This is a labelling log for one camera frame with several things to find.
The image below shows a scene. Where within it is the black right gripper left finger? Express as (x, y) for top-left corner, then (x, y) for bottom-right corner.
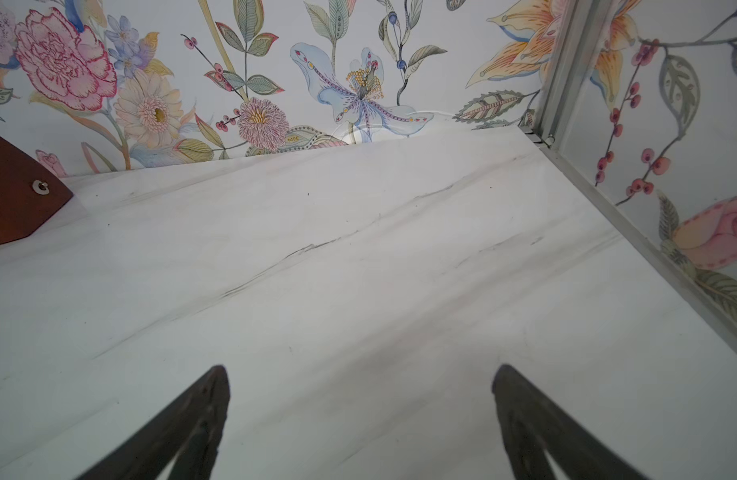
(80, 365), (230, 479)

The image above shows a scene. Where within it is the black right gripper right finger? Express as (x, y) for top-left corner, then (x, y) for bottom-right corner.
(491, 364), (644, 479)

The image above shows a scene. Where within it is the brown wooden metronome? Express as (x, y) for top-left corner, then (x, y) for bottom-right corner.
(0, 137), (74, 245)

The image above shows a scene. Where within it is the aluminium frame post right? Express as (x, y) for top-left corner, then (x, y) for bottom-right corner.
(533, 0), (613, 150)

